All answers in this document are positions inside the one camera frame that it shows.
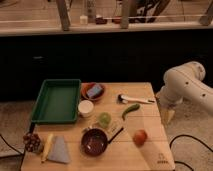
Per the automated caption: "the green lime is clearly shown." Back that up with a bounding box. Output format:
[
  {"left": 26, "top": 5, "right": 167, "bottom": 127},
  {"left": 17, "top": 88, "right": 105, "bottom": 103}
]
[{"left": 98, "top": 112, "right": 111, "bottom": 128}]

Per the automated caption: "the bunch of dark grapes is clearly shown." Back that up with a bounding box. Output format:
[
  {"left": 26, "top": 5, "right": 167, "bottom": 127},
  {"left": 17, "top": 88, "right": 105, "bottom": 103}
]
[{"left": 23, "top": 133, "right": 41, "bottom": 153}]

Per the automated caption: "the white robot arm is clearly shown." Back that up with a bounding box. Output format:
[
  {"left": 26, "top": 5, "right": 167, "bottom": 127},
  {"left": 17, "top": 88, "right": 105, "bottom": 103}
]
[{"left": 157, "top": 61, "right": 213, "bottom": 125}]

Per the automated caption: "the black cable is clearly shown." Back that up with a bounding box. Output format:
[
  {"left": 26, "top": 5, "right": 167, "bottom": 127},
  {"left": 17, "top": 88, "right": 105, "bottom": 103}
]
[
  {"left": 0, "top": 133, "right": 26, "bottom": 171},
  {"left": 169, "top": 134, "right": 213, "bottom": 171}
]

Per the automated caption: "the grey blue cloth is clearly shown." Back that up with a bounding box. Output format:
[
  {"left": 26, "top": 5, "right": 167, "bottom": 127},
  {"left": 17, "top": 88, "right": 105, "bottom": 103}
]
[{"left": 47, "top": 136, "right": 71, "bottom": 164}]

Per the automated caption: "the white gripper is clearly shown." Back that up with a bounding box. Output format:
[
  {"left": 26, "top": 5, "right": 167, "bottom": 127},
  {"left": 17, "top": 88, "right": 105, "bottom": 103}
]
[{"left": 156, "top": 94, "right": 183, "bottom": 125}]

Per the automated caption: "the green chili pepper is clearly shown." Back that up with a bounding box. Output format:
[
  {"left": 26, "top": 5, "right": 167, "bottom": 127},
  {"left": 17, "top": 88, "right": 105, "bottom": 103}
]
[{"left": 122, "top": 104, "right": 140, "bottom": 121}]

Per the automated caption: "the black cable right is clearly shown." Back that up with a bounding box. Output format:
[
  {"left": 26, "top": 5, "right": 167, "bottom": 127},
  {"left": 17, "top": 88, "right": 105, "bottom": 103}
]
[{"left": 169, "top": 134, "right": 213, "bottom": 171}]

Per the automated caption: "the orange bowl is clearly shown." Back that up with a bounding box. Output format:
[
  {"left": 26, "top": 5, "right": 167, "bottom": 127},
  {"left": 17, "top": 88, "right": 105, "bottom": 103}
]
[{"left": 81, "top": 82, "right": 105, "bottom": 101}]

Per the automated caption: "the black cable left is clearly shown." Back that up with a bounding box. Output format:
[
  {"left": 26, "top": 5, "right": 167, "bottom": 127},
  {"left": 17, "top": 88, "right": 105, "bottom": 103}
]
[{"left": 0, "top": 133, "right": 26, "bottom": 171}]

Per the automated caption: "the white paper cup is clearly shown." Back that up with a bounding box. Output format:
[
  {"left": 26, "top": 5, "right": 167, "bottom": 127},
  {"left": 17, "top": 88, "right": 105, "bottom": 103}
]
[{"left": 78, "top": 100, "right": 94, "bottom": 117}]

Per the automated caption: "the dark purple pan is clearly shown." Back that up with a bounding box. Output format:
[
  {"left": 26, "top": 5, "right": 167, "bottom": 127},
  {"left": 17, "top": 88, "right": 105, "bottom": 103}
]
[{"left": 80, "top": 128, "right": 124, "bottom": 157}]

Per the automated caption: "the blue sponge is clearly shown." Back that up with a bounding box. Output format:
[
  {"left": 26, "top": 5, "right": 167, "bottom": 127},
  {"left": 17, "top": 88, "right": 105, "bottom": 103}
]
[{"left": 86, "top": 84, "right": 102, "bottom": 98}]

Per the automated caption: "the green plastic tray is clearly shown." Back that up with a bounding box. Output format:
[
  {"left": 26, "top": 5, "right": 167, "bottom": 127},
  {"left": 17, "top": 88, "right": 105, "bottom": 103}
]
[{"left": 31, "top": 79, "right": 81, "bottom": 124}]

